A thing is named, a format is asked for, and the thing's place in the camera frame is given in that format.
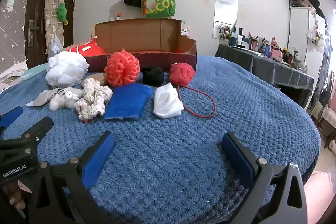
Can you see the white wardrobe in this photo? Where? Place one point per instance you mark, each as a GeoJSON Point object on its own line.
{"type": "Point", "coordinates": [299, 29]}

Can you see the white crocheted scrunchie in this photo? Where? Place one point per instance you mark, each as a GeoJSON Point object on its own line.
{"type": "Point", "coordinates": [92, 102]}

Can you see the table with grey cloth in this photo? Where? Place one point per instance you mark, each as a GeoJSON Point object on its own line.
{"type": "Point", "coordinates": [262, 66]}

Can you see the beige round pad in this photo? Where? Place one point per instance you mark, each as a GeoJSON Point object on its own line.
{"type": "Point", "coordinates": [99, 78]}

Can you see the blue knitted blanket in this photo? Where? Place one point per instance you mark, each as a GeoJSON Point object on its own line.
{"type": "Point", "coordinates": [183, 108]}

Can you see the white cloth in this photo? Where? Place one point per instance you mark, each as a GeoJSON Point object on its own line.
{"type": "Point", "coordinates": [166, 102]}

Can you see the white orange tipped stick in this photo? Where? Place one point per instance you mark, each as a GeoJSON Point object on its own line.
{"type": "Point", "coordinates": [119, 16]}

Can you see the black yarn ball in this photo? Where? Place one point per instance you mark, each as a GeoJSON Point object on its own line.
{"type": "Point", "coordinates": [153, 75]}

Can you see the wall mirror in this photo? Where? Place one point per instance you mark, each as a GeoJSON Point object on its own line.
{"type": "Point", "coordinates": [225, 3]}

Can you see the row of cosmetic bottles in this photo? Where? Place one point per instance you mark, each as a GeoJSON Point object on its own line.
{"type": "Point", "coordinates": [262, 47]}

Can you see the translucent sachet packet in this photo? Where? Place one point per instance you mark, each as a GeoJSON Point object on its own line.
{"type": "Point", "coordinates": [42, 98]}

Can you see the pink bedding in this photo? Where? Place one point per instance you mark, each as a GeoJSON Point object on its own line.
{"type": "Point", "coordinates": [320, 187]}

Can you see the green plush frog toy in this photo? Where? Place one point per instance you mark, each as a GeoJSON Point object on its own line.
{"type": "Point", "coordinates": [62, 11]}

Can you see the silver foil sheet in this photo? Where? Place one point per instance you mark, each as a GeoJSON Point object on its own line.
{"type": "Point", "coordinates": [11, 77]}

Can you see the red printed cardboard box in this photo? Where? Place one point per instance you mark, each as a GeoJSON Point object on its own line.
{"type": "Point", "coordinates": [136, 35]}

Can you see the clear plastic bag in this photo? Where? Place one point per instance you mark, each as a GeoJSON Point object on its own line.
{"type": "Point", "coordinates": [55, 47]}

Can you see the light blue printed bedsheet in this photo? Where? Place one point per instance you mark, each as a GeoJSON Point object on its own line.
{"type": "Point", "coordinates": [34, 70]}

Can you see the person's left hand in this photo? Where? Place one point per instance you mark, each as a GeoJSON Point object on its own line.
{"type": "Point", "coordinates": [17, 197]}

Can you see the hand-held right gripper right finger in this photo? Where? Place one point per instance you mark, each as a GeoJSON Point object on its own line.
{"type": "Point", "coordinates": [239, 158]}

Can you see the pink white plush toy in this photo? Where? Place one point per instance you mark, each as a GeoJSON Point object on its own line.
{"type": "Point", "coordinates": [185, 31]}

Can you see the iridescent hanging tag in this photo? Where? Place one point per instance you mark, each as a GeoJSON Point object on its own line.
{"type": "Point", "coordinates": [151, 5]}

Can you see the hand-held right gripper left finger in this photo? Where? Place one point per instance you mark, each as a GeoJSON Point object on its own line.
{"type": "Point", "coordinates": [97, 161]}

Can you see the white hanging plush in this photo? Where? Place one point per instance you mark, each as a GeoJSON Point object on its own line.
{"type": "Point", "coordinates": [320, 39]}

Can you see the red tassel charm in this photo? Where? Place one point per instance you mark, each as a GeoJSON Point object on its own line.
{"type": "Point", "coordinates": [144, 10]}

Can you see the beige hanging door organiser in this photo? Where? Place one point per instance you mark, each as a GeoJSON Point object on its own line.
{"type": "Point", "coordinates": [50, 16]}

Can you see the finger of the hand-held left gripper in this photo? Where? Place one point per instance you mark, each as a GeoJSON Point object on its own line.
{"type": "Point", "coordinates": [11, 116]}
{"type": "Point", "coordinates": [39, 125]}

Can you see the green tote bag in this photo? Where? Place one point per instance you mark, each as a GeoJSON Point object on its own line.
{"type": "Point", "coordinates": [162, 1]}

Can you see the white mesh bath pouf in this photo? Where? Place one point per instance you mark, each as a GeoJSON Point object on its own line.
{"type": "Point", "coordinates": [65, 69]}

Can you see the fluffy white scrunchie with bow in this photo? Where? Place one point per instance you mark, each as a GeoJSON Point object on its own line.
{"type": "Point", "coordinates": [63, 100]}

